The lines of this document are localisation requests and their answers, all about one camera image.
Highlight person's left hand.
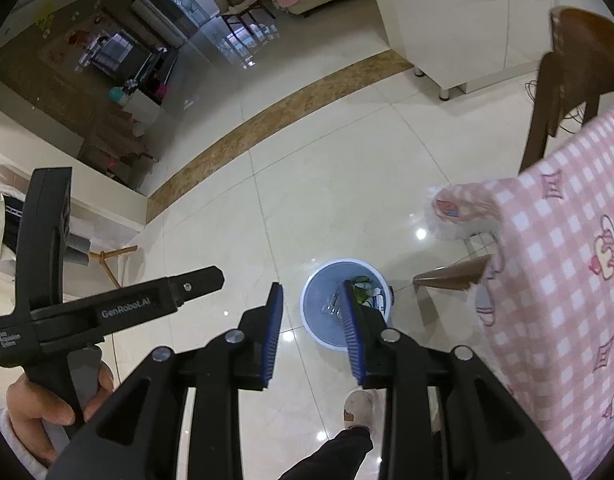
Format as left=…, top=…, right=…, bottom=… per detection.
left=6, top=374, right=76, bottom=466

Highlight brown wooden dining chair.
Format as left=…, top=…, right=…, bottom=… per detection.
left=520, top=6, right=614, bottom=171

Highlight white slipper foot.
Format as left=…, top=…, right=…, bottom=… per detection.
left=343, top=389, right=377, bottom=434

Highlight pink checkered tablecloth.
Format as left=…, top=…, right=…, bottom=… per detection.
left=425, top=106, right=614, bottom=479

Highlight wooden table leg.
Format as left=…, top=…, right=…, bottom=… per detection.
left=412, top=255, right=490, bottom=290

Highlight dark tv stand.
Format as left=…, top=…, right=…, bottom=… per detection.
left=91, top=30, right=178, bottom=105

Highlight green vegetable scraps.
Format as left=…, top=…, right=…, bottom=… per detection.
left=351, top=276, right=375, bottom=302

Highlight light blue plastic trash bucket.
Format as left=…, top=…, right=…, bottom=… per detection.
left=299, top=258, right=394, bottom=351

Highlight living room wooden chair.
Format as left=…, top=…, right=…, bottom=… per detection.
left=213, top=0, right=275, bottom=37

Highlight white sideboard cabinet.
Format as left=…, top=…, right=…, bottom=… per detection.
left=377, top=0, right=554, bottom=101

